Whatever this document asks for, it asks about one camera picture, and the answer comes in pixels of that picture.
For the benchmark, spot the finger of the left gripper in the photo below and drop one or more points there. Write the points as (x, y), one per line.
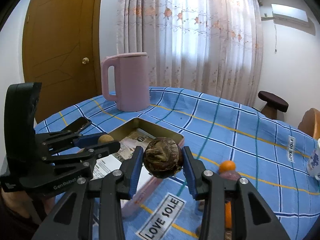
(89, 152)
(67, 133)

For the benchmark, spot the gold pink metal tin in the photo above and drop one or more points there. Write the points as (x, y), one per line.
(147, 184)

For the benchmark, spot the white air conditioner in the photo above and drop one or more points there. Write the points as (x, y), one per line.
(290, 17)

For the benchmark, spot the purple passion fruit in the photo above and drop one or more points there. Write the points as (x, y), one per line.
(231, 175)

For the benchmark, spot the brass door knob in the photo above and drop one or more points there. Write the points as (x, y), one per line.
(85, 60)

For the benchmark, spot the black smartphone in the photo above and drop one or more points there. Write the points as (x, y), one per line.
(78, 125)

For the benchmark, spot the small orange tangerine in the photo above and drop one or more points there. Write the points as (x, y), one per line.
(226, 166)

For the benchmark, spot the white blue floral mug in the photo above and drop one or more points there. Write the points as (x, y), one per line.
(313, 166)

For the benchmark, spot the dark brown wrinkled fruit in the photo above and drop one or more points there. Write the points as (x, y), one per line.
(163, 158)

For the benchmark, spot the large orange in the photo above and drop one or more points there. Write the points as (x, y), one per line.
(228, 215)

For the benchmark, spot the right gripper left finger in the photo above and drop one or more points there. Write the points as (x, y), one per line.
(72, 216)

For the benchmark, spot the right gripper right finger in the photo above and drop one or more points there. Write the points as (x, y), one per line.
(252, 218)

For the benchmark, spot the brown wooden door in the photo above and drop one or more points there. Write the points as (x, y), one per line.
(57, 35)

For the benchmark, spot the person's left hand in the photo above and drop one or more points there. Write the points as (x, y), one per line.
(20, 203)

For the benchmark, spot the printed paper leaflet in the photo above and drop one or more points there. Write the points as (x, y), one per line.
(105, 165)

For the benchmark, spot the blue plaid tablecloth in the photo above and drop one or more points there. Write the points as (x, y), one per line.
(271, 154)

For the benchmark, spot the pink electric kettle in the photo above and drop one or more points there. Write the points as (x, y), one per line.
(131, 80)

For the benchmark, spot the floral sheer curtain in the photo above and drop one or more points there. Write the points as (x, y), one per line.
(210, 46)

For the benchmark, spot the tan round longan fruit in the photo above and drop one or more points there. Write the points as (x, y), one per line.
(105, 138)

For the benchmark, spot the dark round stool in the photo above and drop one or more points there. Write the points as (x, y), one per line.
(273, 104)

